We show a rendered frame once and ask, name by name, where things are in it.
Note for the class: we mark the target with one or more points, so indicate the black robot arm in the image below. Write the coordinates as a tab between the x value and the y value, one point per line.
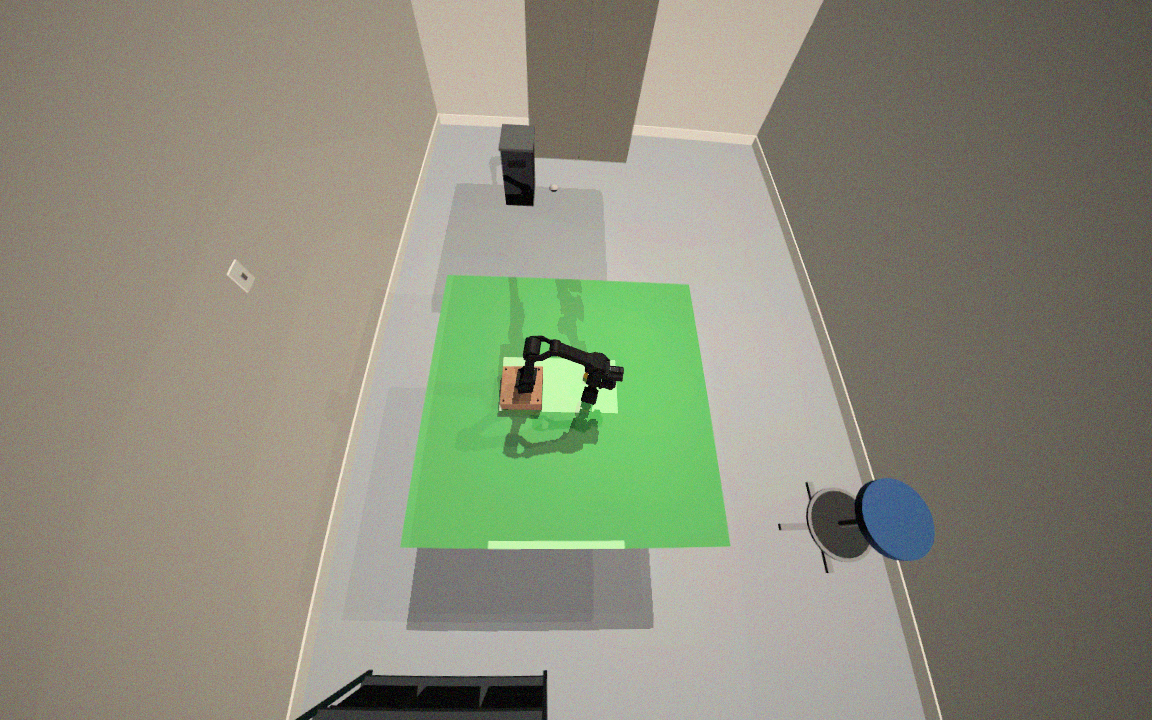
596	364

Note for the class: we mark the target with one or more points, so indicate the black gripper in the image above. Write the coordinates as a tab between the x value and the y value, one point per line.
590	394

